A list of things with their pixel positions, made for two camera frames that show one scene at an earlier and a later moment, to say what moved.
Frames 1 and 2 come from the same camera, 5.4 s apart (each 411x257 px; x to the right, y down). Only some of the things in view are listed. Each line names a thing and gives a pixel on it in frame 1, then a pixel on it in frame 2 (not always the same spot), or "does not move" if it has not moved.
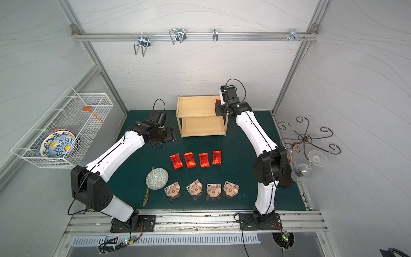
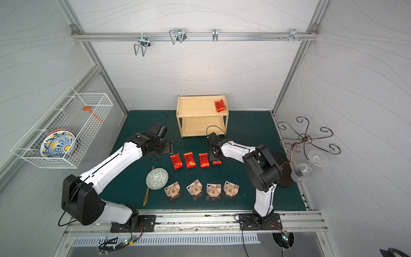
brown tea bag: (195, 188) does not move
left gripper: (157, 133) to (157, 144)
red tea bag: (190, 160) does not move
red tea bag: (176, 161) does not move
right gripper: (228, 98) to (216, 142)
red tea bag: (204, 160) does not move
